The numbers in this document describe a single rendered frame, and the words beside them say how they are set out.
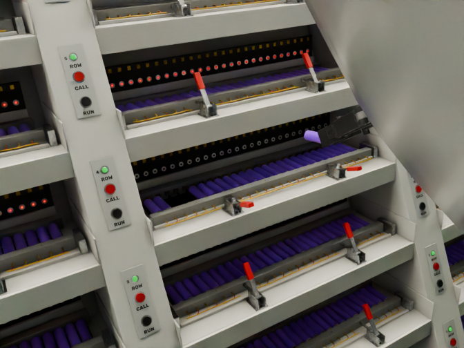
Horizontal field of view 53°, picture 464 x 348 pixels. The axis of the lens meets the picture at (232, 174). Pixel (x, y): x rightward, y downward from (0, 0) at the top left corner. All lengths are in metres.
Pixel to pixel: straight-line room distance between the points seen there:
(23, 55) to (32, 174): 0.19
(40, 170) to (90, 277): 0.20
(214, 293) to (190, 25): 0.53
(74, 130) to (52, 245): 0.21
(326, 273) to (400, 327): 0.26
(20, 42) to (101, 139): 0.20
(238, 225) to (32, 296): 0.38
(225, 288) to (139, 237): 0.24
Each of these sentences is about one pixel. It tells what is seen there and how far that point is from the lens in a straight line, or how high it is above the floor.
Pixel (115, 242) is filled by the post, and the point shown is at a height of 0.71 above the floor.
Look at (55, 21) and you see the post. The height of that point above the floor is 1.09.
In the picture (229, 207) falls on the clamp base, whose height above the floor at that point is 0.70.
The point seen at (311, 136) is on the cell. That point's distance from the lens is 0.85.
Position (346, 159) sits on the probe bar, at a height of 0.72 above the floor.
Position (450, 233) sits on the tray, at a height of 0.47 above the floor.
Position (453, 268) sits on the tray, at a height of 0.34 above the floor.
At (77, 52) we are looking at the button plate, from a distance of 0.85.
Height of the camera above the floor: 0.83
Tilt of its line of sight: 4 degrees down
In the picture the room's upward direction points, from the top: 14 degrees counter-clockwise
